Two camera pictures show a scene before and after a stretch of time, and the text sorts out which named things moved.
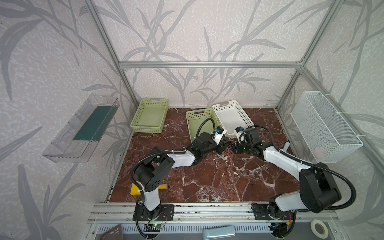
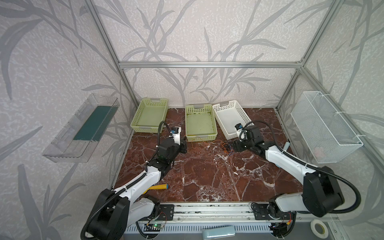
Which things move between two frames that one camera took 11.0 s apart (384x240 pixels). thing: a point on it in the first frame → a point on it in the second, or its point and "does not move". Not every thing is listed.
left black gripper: (222, 144) → (182, 145)
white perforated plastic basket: (229, 115) does not move
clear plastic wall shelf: (75, 141) does not move
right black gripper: (240, 144) does not move
